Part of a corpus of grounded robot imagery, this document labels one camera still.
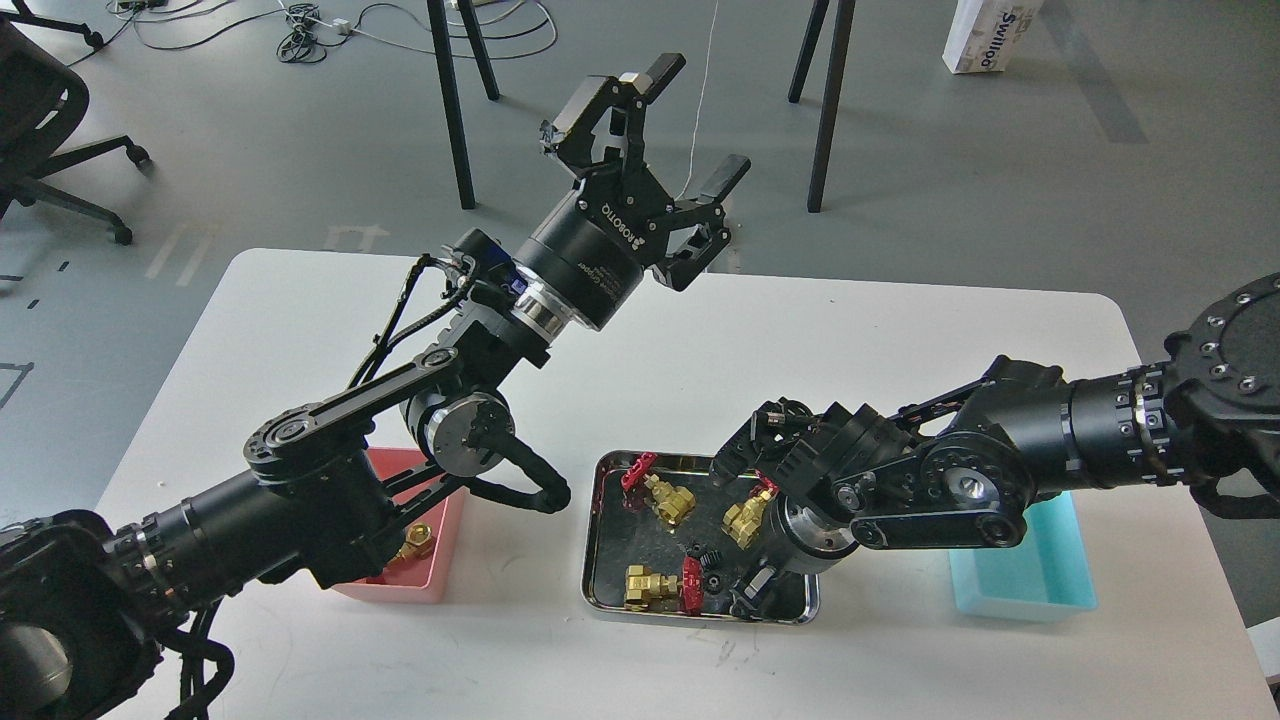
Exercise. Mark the black table leg right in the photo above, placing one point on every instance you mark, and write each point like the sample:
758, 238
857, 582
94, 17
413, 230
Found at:
835, 72

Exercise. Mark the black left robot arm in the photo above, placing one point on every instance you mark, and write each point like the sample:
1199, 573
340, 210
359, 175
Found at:
332, 488

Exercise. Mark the brass valve top left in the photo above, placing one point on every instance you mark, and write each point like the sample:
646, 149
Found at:
643, 488

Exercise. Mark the black table leg left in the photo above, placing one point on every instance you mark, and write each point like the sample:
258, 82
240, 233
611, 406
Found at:
448, 84

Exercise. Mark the small black gear upper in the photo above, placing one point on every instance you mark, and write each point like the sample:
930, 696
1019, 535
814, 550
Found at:
707, 556

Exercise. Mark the light blue plastic box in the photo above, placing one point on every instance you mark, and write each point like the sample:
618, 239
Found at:
1047, 578

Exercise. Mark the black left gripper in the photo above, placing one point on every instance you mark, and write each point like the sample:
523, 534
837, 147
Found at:
593, 247

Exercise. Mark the brass valve red handwheel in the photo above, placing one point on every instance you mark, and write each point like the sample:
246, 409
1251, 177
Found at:
418, 544

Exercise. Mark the white cardboard box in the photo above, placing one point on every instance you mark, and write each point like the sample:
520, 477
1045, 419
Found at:
984, 34

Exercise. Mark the shiny metal tray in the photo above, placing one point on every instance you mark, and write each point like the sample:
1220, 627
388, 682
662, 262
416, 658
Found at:
618, 537

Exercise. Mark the brass valve bottom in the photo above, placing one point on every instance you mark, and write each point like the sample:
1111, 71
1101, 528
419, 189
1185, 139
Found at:
643, 587

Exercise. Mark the brass valve top right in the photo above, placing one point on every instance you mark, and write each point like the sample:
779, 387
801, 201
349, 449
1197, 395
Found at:
743, 522

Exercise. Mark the black office chair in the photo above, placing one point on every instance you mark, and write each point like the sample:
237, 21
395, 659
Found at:
42, 103

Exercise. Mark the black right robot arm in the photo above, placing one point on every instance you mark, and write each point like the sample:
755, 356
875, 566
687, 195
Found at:
961, 469

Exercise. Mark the pink plastic box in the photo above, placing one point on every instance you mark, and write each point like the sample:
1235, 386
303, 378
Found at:
422, 581

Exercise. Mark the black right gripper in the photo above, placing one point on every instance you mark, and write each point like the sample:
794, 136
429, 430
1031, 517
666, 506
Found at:
794, 540

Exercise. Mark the black table leg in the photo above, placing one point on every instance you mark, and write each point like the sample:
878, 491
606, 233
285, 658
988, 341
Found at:
835, 72
448, 84

